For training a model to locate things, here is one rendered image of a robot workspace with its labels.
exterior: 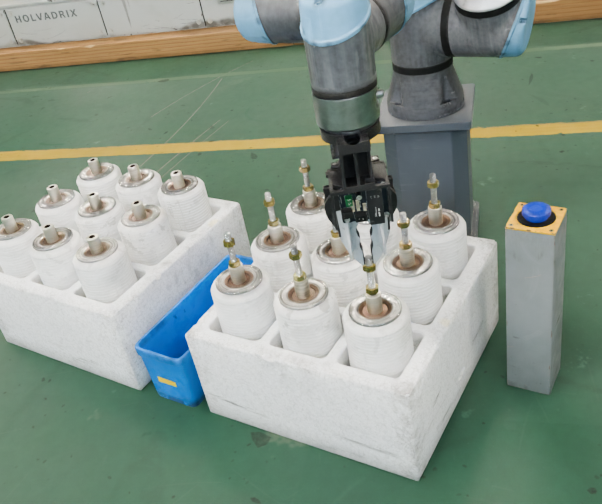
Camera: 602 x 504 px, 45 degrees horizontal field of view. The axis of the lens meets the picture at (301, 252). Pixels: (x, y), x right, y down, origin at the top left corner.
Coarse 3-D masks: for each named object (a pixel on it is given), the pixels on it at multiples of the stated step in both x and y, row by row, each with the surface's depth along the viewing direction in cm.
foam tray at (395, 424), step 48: (480, 240) 124; (480, 288) 119; (192, 336) 116; (432, 336) 106; (480, 336) 124; (240, 384) 116; (288, 384) 110; (336, 384) 104; (384, 384) 100; (432, 384) 105; (288, 432) 117; (336, 432) 111; (384, 432) 104; (432, 432) 109
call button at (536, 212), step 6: (528, 204) 104; (534, 204) 103; (540, 204) 103; (546, 204) 103; (522, 210) 103; (528, 210) 102; (534, 210) 102; (540, 210) 102; (546, 210) 102; (528, 216) 102; (534, 216) 101; (540, 216) 101; (546, 216) 101; (534, 222) 102; (540, 222) 102
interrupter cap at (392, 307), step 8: (360, 296) 105; (384, 296) 104; (392, 296) 104; (352, 304) 104; (360, 304) 104; (384, 304) 103; (392, 304) 102; (400, 304) 102; (352, 312) 102; (360, 312) 102; (384, 312) 102; (392, 312) 101; (400, 312) 101; (352, 320) 101; (360, 320) 101; (368, 320) 100; (376, 320) 100; (384, 320) 100; (392, 320) 99
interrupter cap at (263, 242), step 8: (264, 232) 124; (288, 232) 123; (296, 232) 122; (256, 240) 122; (264, 240) 122; (288, 240) 121; (296, 240) 120; (264, 248) 120; (272, 248) 120; (280, 248) 119; (288, 248) 119
